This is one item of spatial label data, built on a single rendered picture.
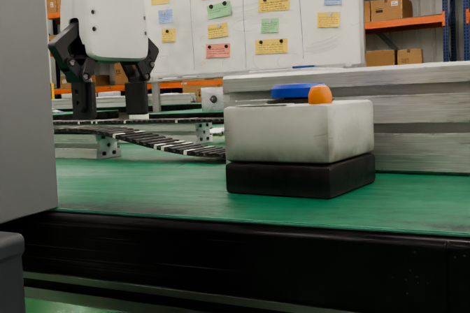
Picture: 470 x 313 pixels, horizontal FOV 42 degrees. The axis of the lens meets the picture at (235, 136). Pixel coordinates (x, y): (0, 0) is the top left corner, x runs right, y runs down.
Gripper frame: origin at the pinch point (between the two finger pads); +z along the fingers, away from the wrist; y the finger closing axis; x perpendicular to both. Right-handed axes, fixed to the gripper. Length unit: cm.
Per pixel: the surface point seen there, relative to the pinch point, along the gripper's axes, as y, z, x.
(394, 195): 14.2, 6.0, 38.1
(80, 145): 1.3, 4.5, -4.1
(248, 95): 3.9, -0.6, 21.2
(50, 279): 17.5, 14.4, 8.8
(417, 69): 5.0, -2.1, 37.1
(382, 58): -930, -47, -298
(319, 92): 16.7, -0.7, 34.4
